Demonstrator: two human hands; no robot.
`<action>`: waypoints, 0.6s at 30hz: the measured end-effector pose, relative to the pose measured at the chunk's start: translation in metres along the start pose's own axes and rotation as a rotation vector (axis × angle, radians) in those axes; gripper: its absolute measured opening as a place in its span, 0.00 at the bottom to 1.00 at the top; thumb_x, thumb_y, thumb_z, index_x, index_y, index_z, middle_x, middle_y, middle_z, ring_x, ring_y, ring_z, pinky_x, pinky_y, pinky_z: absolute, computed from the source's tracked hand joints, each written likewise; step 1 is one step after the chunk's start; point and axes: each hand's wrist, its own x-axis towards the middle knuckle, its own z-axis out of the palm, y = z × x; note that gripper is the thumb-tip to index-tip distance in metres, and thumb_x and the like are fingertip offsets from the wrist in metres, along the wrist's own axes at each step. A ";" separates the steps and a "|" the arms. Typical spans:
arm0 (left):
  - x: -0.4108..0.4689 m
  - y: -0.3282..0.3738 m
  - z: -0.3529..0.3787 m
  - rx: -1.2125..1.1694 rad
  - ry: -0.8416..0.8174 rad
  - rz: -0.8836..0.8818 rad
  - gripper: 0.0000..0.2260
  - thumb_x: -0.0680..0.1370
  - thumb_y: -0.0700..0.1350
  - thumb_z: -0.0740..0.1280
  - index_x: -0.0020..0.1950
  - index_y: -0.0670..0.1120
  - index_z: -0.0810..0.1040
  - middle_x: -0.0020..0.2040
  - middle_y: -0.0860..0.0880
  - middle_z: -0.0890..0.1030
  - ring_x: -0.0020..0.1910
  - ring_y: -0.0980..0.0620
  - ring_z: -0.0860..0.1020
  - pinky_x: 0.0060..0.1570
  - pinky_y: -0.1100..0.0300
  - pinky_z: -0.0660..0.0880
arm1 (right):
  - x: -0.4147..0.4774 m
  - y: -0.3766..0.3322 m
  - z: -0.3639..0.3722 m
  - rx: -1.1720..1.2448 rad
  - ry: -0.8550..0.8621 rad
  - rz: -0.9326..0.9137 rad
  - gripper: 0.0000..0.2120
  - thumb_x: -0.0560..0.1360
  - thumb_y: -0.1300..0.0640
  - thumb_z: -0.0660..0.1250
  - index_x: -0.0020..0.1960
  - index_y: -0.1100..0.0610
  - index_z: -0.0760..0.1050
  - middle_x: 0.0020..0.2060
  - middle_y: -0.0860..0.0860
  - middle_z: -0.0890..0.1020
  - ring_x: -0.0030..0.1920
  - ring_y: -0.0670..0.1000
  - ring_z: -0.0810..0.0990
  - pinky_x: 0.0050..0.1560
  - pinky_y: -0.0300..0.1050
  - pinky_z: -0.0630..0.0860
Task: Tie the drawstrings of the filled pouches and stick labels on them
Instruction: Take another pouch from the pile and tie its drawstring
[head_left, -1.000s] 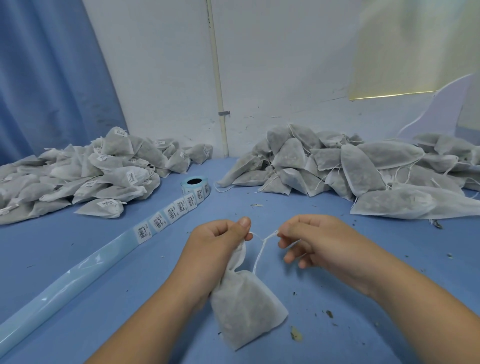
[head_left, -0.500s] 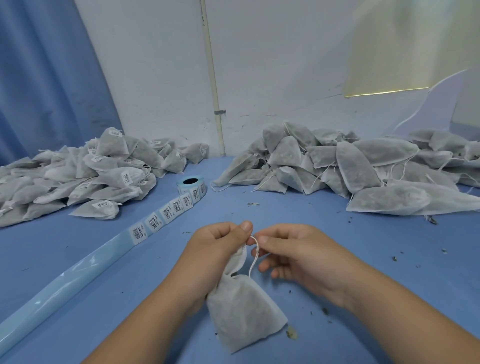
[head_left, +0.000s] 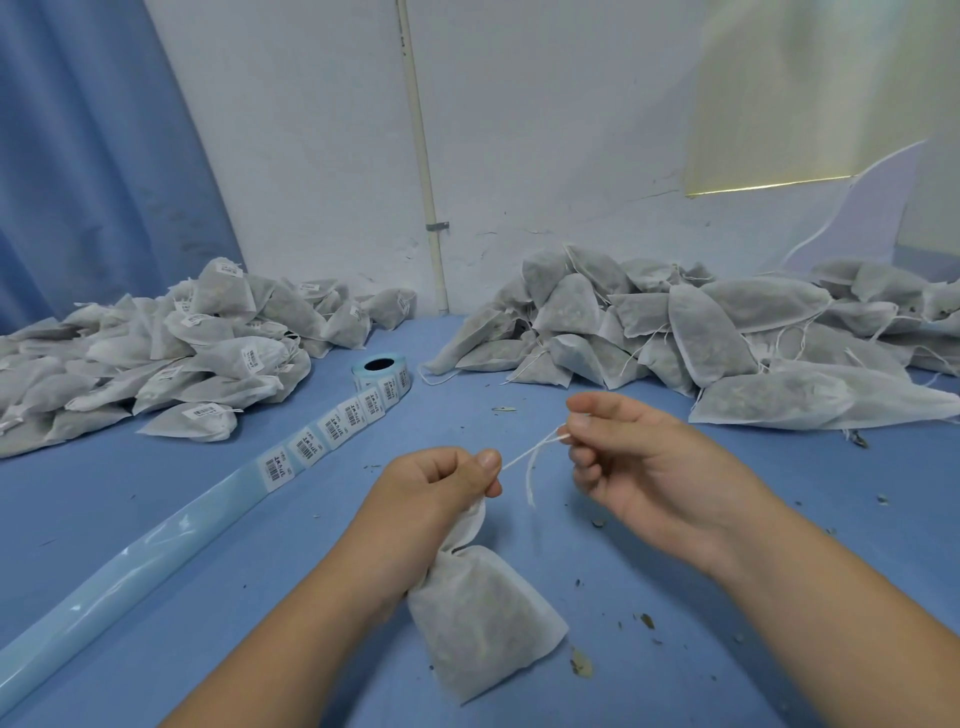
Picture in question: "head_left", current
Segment blue curtain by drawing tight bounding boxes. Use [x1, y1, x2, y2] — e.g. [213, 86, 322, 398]
[0, 0, 245, 336]

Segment white wall pipe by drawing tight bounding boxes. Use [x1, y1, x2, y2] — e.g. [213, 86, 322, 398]
[394, 0, 452, 315]

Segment pile of labelled herb bags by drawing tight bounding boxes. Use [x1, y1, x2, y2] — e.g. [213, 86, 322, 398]
[0, 258, 419, 461]

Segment person's right forearm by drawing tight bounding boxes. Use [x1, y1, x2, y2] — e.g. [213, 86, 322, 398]
[705, 487, 960, 728]

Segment pile of unlabelled herb bags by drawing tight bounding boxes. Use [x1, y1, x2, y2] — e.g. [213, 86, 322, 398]
[424, 244, 960, 435]

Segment white curved board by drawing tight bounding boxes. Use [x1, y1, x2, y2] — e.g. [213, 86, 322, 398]
[780, 141, 929, 275]

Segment white pouch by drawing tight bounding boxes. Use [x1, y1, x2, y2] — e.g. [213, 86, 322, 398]
[408, 427, 573, 705]

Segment person's left forearm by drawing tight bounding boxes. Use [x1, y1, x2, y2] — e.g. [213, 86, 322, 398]
[162, 555, 407, 728]

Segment person's right hand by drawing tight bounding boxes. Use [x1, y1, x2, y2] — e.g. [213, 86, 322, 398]
[562, 393, 770, 579]

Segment blue label roll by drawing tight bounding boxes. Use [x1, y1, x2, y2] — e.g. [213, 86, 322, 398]
[0, 351, 414, 716]

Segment large beige panel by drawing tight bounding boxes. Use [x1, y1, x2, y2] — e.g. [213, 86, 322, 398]
[897, 90, 960, 257]

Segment person's left hand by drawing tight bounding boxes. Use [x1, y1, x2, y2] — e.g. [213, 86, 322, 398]
[349, 445, 506, 605]

